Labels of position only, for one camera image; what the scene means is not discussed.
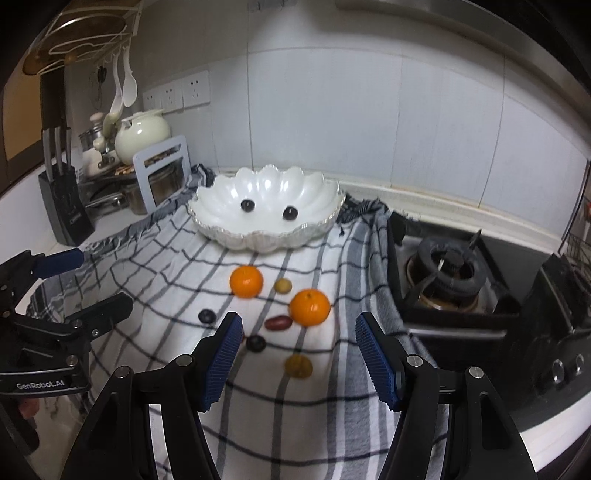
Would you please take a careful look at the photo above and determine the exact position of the white wire wall rack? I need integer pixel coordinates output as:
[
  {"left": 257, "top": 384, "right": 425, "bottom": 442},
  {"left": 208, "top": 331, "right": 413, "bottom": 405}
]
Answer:
[{"left": 21, "top": 0, "right": 144, "bottom": 77}]

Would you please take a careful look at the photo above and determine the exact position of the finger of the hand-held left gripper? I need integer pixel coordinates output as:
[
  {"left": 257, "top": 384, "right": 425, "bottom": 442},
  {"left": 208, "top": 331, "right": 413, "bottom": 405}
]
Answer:
[
  {"left": 9, "top": 292, "right": 134, "bottom": 352},
  {"left": 0, "top": 248, "right": 85, "bottom": 315}
]

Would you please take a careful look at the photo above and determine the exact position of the steel lidded pot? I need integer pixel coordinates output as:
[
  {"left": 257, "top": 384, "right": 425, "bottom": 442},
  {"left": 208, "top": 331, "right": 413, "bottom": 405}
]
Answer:
[{"left": 78, "top": 112, "right": 116, "bottom": 153}]

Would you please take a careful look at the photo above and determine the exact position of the white scalloped bowl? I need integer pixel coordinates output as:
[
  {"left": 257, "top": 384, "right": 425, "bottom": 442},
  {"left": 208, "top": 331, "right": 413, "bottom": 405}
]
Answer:
[{"left": 188, "top": 164, "right": 347, "bottom": 252}]

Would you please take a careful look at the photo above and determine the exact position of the black wire rack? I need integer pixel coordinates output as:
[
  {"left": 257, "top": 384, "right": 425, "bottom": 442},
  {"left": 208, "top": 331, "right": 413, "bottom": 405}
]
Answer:
[{"left": 564, "top": 231, "right": 591, "bottom": 260}]

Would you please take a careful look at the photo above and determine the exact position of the black knife block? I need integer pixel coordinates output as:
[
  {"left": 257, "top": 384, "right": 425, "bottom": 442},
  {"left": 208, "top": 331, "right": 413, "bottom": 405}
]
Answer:
[{"left": 38, "top": 166, "right": 95, "bottom": 247}]

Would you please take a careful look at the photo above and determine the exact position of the stainless steel pot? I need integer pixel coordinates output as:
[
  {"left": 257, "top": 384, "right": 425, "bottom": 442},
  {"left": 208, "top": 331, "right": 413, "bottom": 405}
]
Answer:
[{"left": 124, "top": 164, "right": 188, "bottom": 215}]

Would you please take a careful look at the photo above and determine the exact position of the glass pot lid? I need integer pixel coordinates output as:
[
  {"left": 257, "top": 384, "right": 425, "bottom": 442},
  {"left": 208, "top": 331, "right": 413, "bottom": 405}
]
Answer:
[{"left": 83, "top": 191, "right": 132, "bottom": 217}]

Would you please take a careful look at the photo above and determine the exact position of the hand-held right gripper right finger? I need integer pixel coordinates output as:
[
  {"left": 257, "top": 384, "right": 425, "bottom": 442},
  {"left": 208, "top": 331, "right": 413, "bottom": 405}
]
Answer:
[{"left": 355, "top": 311, "right": 539, "bottom": 480}]

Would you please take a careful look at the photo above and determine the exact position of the cream ceramic pot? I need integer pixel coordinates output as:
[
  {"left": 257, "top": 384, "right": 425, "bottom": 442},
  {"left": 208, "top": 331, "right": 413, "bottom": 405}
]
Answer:
[{"left": 115, "top": 109, "right": 171, "bottom": 165}]

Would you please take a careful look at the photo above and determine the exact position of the white plastic ladle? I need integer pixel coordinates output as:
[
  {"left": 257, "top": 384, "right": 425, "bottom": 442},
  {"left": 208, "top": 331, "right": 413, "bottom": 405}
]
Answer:
[{"left": 108, "top": 53, "right": 125, "bottom": 121}]

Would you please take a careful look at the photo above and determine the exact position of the pale plastic stand frame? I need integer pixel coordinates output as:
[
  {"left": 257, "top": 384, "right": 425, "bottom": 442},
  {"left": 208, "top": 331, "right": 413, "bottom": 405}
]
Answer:
[{"left": 133, "top": 135, "right": 192, "bottom": 213}]

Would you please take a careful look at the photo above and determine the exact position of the stove burner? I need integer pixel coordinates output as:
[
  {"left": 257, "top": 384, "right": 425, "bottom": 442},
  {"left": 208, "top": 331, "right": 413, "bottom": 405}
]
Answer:
[{"left": 405, "top": 235, "right": 488, "bottom": 311}]

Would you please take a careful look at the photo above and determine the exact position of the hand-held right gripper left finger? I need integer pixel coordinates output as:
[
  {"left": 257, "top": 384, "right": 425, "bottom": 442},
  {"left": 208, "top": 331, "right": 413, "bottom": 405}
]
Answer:
[{"left": 60, "top": 311, "right": 244, "bottom": 480}]

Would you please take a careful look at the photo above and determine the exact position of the wooden cutting board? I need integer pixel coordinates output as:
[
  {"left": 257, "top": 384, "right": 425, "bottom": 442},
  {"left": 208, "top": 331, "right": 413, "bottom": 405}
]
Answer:
[{"left": 22, "top": 2, "right": 132, "bottom": 75}]

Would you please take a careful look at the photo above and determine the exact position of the black gas stove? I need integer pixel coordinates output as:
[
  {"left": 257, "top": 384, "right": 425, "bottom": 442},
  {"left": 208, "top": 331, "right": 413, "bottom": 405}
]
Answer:
[{"left": 387, "top": 211, "right": 591, "bottom": 416}]

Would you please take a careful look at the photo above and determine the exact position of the orange tangerine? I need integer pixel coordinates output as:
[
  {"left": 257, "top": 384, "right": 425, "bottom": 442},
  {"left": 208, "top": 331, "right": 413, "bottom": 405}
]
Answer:
[
  {"left": 289, "top": 289, "right": 332, "bottom": 328},
  {"left": 229, "top": 265, "right": 264, "bottom": 299}
]

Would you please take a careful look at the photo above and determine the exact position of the white plastic spoon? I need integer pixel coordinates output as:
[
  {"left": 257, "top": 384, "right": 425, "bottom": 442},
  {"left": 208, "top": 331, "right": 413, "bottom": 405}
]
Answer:
[{"left": 121, "top": 48, "right": 138, "bottom": 108}]

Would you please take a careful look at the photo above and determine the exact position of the checkered white cloth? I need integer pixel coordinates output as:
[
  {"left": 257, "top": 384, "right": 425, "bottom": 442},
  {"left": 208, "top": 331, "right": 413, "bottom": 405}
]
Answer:
[{"left": 28, "top": 164, "right": 451, "bottom": 480}]

